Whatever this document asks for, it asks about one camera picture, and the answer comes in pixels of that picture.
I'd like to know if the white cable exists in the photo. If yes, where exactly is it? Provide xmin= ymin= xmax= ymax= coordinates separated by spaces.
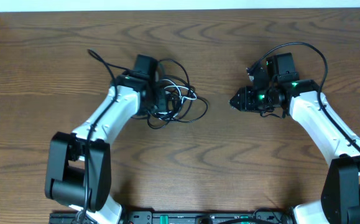
xmin=157 ymin=78 xmax=198 ymax=121

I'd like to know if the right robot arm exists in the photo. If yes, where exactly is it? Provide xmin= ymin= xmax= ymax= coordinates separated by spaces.
xmin=229 ymin=53 xmax=360 ymax=223

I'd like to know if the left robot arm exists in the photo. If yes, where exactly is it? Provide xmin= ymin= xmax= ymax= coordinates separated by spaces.
xmin=45 ymin=55 xmax=163 ymax=223

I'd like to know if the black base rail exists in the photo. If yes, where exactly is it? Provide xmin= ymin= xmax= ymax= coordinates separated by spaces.
xmin=48 ymin=210 xmax=294 ymax=224

